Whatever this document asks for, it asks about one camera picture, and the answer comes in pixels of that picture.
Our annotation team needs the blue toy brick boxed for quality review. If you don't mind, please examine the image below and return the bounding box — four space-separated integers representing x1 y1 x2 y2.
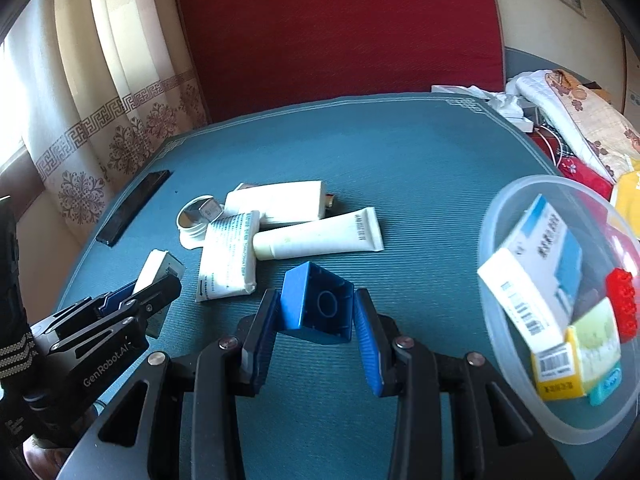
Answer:
279 262 355 344

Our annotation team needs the small white green box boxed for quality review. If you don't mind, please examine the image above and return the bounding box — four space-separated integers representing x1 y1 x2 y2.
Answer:
134 249 186 339

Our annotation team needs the white printed sachet pack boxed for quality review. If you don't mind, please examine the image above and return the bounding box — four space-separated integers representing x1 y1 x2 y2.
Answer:
195 211 259 302

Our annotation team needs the white cream tube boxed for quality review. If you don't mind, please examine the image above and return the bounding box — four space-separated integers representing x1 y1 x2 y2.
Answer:
253 207 384 261

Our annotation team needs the white round jar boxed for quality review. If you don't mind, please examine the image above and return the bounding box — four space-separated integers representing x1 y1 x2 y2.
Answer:
176 195 213 250

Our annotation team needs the white rectangular bottle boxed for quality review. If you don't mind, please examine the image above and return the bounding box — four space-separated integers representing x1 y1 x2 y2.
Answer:
224 181 326 226

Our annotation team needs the beige cosmetic tube silver cap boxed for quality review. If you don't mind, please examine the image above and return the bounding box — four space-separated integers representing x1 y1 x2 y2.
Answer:
235 182 335 209

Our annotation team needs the blue white medicine box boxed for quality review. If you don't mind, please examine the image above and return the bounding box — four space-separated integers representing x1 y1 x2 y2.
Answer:
477 194 582 353

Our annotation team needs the yellow ointment box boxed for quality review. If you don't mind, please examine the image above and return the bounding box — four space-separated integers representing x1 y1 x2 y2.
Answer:
532 298 622 402

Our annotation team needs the teal dental floss box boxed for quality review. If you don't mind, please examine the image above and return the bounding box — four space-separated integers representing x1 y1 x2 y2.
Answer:
589 363 623 406

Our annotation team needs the red toy brick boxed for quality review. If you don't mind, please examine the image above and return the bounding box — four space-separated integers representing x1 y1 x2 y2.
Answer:
605 268 639 344

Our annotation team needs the clear plastic bowl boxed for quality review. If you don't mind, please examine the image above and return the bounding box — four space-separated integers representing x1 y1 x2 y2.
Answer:
477 176 639 445

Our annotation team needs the person's left hand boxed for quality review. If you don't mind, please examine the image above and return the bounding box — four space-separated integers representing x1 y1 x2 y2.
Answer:
23 436 73 480

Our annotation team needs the black flat remote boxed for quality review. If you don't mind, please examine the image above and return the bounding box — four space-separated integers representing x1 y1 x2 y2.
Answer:
96 170 171 247

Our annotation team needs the teal woven table mat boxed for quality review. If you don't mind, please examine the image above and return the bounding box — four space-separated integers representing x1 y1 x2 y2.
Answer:
60 93 573 479

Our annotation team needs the patterned beige curtain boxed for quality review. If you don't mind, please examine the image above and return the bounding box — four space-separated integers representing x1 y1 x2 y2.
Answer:
0 0 208 246

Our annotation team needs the white bedside table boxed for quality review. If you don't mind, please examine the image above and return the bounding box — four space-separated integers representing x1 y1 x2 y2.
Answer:
431 84 534 133

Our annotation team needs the crumpled white tissue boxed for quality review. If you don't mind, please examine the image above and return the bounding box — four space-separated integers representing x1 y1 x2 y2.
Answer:
468 86 525 120

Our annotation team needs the yellow cartoon blanket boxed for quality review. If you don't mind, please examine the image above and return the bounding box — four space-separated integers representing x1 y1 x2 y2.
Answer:
611 171 640 238

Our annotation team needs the red upholstered headboard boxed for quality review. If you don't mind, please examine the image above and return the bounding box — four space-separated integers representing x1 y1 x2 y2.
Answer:
179 0 504 122

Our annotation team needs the floral white quilt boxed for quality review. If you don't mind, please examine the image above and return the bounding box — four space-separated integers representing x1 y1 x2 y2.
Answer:
506 70 639 183

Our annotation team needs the white charging cable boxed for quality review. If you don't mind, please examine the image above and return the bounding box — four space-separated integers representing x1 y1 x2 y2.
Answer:
537 123 564 166

